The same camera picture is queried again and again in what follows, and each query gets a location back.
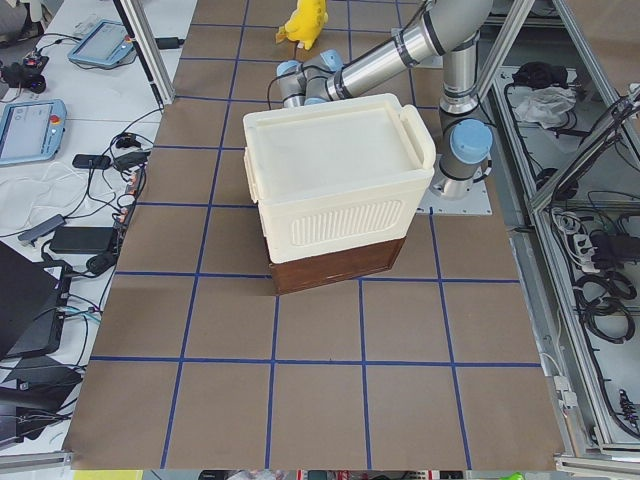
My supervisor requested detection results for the dark wooden drawer cabinet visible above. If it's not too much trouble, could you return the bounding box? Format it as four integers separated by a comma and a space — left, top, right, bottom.
269, 238, 406, 295

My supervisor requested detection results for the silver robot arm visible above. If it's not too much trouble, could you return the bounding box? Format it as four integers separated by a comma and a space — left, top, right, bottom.
274, 1, 493, 120

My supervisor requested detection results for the cream plastic storage box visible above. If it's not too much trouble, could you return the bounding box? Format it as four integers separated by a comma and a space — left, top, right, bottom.
243, 94, 436, 264

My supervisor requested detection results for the yellow plush toy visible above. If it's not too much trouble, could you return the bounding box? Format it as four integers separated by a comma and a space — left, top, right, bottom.
275, 0, 329, 51

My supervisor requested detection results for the black power adapter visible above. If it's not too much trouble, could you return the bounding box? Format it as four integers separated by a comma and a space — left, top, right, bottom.
50, 226, 114, 254

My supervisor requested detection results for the white crumpled cloth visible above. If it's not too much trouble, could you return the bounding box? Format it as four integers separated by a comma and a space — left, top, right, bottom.
514, 86, 576, 129

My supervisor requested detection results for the blue teach pendant far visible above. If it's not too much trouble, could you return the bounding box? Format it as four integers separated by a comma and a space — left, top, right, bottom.
67, 20, 135, 70

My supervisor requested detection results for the blue teach pendant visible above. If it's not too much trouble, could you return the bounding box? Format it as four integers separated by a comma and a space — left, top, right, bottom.
67, 20, 135, 70
1, 99, 67, 166

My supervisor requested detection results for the black laptop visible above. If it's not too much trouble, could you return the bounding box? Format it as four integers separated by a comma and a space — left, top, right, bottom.
1, 244, 71, 360

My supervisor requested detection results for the blue teach pendant near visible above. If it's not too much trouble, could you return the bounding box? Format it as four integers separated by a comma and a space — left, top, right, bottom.
1, 99, 67, 166

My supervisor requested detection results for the black cable bundle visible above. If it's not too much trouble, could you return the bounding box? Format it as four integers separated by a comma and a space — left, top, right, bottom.
574, 277, 636, 346

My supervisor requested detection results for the aluminium frame post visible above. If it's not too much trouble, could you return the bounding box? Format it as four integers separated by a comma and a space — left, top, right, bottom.
113, 0, 175, 109

